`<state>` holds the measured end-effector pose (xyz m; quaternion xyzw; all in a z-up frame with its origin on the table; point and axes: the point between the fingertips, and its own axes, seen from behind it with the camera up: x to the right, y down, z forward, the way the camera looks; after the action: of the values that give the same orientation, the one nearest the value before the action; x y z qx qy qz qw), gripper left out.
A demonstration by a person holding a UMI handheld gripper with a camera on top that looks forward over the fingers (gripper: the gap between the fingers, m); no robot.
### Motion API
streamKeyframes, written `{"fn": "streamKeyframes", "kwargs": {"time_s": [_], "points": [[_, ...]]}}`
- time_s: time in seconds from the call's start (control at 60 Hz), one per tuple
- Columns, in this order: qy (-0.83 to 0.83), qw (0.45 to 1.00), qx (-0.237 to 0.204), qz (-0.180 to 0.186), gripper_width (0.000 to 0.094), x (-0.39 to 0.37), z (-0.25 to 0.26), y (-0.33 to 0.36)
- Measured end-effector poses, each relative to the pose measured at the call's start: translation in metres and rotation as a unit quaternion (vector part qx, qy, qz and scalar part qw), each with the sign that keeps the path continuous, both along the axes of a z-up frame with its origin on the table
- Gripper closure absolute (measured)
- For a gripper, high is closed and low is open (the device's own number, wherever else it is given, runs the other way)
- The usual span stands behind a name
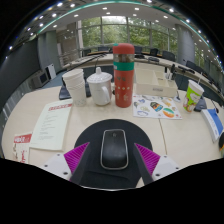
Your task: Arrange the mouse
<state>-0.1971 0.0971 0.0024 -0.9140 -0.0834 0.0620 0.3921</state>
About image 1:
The stack of white paper cups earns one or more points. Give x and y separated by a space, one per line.
76 88

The blue and white book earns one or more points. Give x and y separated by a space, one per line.
213 123

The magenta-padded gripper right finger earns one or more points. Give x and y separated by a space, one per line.
164 164

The far conference microphone units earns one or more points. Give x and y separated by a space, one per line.
153 59

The green printed paper cup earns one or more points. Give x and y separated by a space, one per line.
192 98

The white lidded ceramic mug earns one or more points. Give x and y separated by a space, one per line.
99 88

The cream paper document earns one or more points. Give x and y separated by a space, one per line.
51 126

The colourful sticker sheet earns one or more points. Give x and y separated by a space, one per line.
155 107

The black computer mouse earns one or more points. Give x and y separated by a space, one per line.
114 151

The red thermos bottle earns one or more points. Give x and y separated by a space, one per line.
123 83

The black office chairs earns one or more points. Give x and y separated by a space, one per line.
190 65

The black mouse pad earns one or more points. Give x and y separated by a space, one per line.
113 178

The white cardboard box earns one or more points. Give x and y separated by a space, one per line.
156 89

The white floor-standing appliance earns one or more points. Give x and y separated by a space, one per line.
51 71

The black handheld microphone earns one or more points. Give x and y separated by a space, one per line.
221 141

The red and white leaflet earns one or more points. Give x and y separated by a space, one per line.
22 146

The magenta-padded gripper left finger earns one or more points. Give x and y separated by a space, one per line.
60 163

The ceiling lights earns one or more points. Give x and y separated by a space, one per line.
105 8

